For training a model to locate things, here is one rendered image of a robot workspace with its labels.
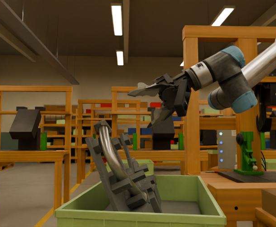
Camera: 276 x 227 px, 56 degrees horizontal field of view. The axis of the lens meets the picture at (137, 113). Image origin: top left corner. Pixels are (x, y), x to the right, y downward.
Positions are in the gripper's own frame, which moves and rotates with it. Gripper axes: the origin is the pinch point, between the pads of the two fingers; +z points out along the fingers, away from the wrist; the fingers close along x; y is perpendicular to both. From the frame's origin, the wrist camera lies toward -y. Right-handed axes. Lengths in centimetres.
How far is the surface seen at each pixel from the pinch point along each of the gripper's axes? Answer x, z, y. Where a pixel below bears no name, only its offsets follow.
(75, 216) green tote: -2.3, 24.5, -22.7
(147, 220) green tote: -8.2, 8.9, -28.5
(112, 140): -9.9, 13.1, 6.5
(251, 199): -74, -25, 0
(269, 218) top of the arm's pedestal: -55, -23, -19
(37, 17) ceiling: -83, 175, 783
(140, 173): -21.1, 9.7, -2.8
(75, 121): -493, 307, 841
